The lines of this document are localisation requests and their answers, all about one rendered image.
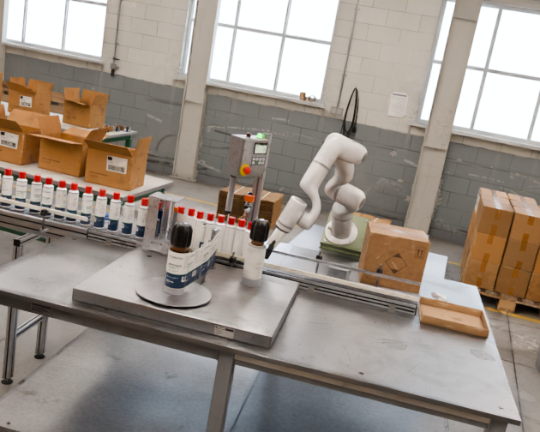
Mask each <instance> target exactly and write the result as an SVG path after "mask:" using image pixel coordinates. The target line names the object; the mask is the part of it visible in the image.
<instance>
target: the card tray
mask: <svg viewBox="0 0 540 432"><path fill-rule="evenodd" d="M419 312H420V322H421V323H424V324H428V325H432V326H436V327H442V328H446V329H450V330H454V331H457V332H462V333H468V334H471V335H476V336H479V337H483V338H486V339H487V338H488V336H489V325H488V322H487V320H486V317H485V314H484V312H483V310H480V309H474V308H470V307H466V306H463V305H458V304H455V303H448V302H444V301H440V300H436V299H433V298H428V297H422V296H421V298H420V302H419Z"/></svg>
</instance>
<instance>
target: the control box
mask: <svg viewBox="0 0 540 432"><path fill-rule="evenodd" d="M256 136H257V135H252V136H251V138H247V137H246V135H231V140H230V146H229V152H228V157H227V163H226V168H225V173H227V174H230V175H232V176H234V177H263V173H264V168H265V165H251V161H252V157H266V158H267V152H266V154H253V153H254V148H255V143H256V142H260V143H267V149H268V143H269V140H268V139H264V138H261V139H259V138H256ZM247 166H248V167H250V169H251V172H250V174H248V175H246V174H244V171H243V168H245V167H247Z"/></svg>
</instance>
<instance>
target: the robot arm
mask: <svg viewBox="0 0 540 432"><path fill-rule="evenodd" d="M366 158H367V150H366V148H365V147H364V146H363V145H361V144H359V143H357V142H355V141H353V140H351V139H349V138H347V137H345V136H343V135H341V134H338V133H332V134H330V135H328V136H327V138H326V139H325V141H324V144H323V145H322V147H321V149H320V151H319V152H318V154H316V156H315V158H314V160H313V162H312V163H311V165H310V167H309V168H308V170H307V171H306V173H305V175H304V176H303V179H302V180H301V182H300V187H301V188H302V189H303V191H304V192H305V193H306V194H307V195H308V196H309V198H310V199H311V201H312V209H311V211H310V213H307V212H305V211H304V209H305V208H306V206H307V204H306V203H305V202H304V201H303V200H301V199H300V198H298V197H296V196H292V197H291V198H290V200H289V201H288V203H287V205H286V206H285V209H284V210H283V212H282V214H280V216H279V218H278V220H277V222H276V227H277V228H276V229H275V230H274V232H273V234H272V236H271V237H270V238H269V240H268V241H267V245H269V246H268V247H267V249H266V254H265V259H268V258H269V256H270V255H271V254H272V251H273V250H274V249H275V248H276V247H277V246H278V245H279V243H280V242H281V240H282V239H283V237H284V236H285V234H286V233H287V234H288V233H289V232H291V231H292V229H293V227H294V226H295V225H298V226H300V227H301V228H303V229H304V230H309V229H310V228H311V227H312V226H313V224H314V223H315V221H316V220H317V218H318V216H319V214H320V211H321V200H320V197H319V194H318V188H319V186H320V185H321V182H322V181H323V179H324V178H325V176H326V174H327V173H328V172H329V170H330V168H331V167H332V165H334V166H335V173H334V177H332V178H331V179H330V180H329V181H328V183H327V184H326V186H325V194H326V195H327V197H329V198H330V199H332V200H333V201H336V202H335V203H334V204H333V210H332V221H330V222H329V223H328V224H327V226H326V229H325V235H326V237H327V239H328V241H330V242H331V243H333V244H336V245H347V244H350V243H352V242H353V241H354V240H355V239H356V237H357V228H356V226H355V225H354V224H353V223H352V219H353V213H354V212H356V211H358V210H359V209H360V208H361V207H362V206H363V205H364V203H365V201H366V198H365V194H364V193H363V192H362V191H361V190H360V189H358V188H356V187H354V186H352V185H350V184H348V183H349V182H350V181H351V180H352V178H353V175H354V164H360V163H362V162H364V160H366Z"/></svg>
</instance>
